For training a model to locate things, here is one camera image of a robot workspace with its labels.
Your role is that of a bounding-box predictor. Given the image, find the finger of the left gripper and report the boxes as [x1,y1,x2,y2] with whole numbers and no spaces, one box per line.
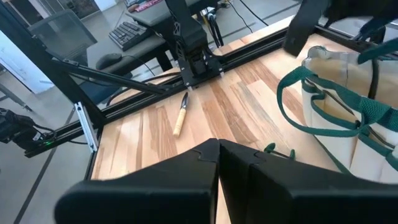
[353,17,388,44]
[283,0,331,57]

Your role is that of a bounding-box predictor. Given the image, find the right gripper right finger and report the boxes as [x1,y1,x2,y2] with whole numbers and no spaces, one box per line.
[219,139,398,224]

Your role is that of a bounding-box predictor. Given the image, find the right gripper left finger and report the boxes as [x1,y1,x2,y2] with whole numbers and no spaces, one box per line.
[54,138,220,224]

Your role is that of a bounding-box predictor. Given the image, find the green-handled pruning shears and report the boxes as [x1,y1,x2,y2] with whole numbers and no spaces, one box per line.
[263,142,296,161]

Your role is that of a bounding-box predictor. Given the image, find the cream canvas bag green trim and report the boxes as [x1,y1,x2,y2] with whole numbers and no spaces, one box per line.
[276,37,398,184]

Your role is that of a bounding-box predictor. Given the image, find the black computer mouse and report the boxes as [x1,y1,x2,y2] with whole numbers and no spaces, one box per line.
[95,52,123,71]

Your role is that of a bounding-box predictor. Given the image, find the black device with green light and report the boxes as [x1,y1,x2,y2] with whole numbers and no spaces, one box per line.
[0,107,57,151]

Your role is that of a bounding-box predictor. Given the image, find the grey desk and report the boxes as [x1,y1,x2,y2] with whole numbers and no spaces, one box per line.
[86,0,224,78]

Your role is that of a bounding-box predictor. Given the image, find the black keyboard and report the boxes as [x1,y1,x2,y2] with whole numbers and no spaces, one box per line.
[108,21,154,52]

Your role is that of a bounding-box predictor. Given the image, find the grey office chair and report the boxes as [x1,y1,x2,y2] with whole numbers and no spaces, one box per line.
[27,8,98,68]

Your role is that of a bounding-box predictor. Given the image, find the silver frame bracket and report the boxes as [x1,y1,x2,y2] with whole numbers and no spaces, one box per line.
[73,101,100,153]

